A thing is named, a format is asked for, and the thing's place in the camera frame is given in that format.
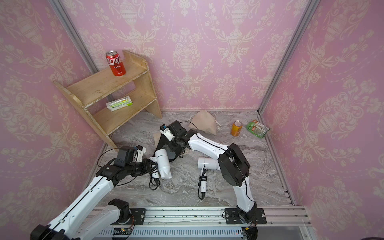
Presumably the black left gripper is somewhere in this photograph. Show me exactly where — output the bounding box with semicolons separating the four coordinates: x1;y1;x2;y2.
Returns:
125;157;160;177

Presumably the white hair dryer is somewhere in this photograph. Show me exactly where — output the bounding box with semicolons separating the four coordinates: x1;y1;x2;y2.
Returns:
149;149;172;191
198;157;221;200

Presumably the beige hair dryer bag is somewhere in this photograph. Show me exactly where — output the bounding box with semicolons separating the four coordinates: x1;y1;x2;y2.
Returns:
189;111;222;136

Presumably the black drawstring bag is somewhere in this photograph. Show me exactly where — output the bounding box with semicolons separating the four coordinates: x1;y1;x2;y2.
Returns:
155;134;188;162

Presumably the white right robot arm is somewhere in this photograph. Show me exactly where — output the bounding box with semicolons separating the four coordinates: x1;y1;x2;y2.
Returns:
157;121;258;224

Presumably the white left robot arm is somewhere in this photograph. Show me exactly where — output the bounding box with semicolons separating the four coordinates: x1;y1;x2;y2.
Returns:
30;145;151;240

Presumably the green white box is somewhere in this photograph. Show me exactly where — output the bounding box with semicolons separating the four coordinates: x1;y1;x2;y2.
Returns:
106;96;133;112

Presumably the orange soda can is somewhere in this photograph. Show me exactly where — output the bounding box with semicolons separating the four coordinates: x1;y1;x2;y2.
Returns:
231;120;243;137

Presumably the wooden two-tier shelf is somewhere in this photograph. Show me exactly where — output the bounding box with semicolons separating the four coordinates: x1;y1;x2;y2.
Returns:
53;50;162;148

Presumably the green snack packet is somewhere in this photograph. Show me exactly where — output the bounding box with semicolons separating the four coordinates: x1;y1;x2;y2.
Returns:
246;120;270;139

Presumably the red cola can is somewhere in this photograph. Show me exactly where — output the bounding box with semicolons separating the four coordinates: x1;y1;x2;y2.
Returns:
106;51;126;77

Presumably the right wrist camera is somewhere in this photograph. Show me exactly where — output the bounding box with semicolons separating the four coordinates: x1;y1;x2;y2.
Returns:
160;124;175;141

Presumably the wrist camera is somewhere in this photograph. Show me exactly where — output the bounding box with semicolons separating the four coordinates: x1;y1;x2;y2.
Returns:
160;124;175;141
135;145;146;162

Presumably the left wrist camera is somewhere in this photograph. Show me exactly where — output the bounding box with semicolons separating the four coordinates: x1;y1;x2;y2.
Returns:
135;145;146;162

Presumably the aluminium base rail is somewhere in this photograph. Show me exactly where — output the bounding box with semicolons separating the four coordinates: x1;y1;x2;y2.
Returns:
53;205;313;240

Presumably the left aluminium corner post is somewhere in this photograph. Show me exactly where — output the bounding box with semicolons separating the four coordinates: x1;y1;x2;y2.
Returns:
49;0;99;74

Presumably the aluminium corner post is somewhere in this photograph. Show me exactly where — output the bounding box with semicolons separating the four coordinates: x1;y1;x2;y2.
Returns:
258;0;321;116
49;0;99;74

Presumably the right aluminium corner post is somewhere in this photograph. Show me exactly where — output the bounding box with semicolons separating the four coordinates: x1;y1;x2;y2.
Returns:
258;0;321;116

